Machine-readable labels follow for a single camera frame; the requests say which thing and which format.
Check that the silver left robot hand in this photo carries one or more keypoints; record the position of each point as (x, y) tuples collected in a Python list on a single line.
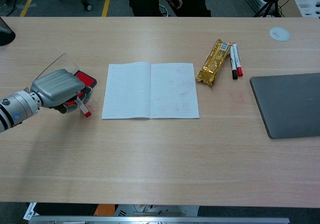
[(57, 86)]

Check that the small red white stamp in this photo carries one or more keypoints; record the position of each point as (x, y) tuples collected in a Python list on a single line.
[(86, 111)]

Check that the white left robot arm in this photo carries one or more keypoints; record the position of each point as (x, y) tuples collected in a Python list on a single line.
[(15, 109)]

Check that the open white lined notebook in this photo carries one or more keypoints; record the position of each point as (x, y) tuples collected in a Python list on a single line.
[(150, 90)]

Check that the red ink pad black case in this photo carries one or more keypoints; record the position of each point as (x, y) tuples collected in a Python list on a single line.
[(86, 78)]

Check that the black device at table edge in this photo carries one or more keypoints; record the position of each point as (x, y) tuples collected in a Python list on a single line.
[(6, 38)]

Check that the white printed paper sheet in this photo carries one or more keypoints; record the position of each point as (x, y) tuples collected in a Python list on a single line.
[(30, 211)]

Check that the orange part under table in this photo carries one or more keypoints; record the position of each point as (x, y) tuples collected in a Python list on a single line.
[(103, 210)]

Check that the gold foil snack packet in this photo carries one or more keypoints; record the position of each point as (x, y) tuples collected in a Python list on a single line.
[(213, 63)]

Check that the white marker black cap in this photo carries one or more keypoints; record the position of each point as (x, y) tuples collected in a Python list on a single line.
[(233, 67)]

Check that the white marker red cap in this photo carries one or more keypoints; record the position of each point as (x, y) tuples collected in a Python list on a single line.
[(238, 59)]

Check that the black tripod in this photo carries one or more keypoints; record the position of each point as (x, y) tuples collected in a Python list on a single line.
[(268, 7)]

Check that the grey closed laptop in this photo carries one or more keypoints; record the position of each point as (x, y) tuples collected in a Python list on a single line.
[(290, 104)]

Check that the brown cardboard box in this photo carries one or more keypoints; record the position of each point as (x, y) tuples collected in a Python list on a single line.
[(287, 5)]

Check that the white foam insert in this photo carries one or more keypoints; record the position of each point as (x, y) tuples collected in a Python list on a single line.
[(308, 7)]

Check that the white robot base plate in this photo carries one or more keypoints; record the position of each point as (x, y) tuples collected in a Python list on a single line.
[(155, 210)]

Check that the aluminium profile rail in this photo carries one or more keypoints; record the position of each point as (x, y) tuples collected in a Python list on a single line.
[(160, 220)]

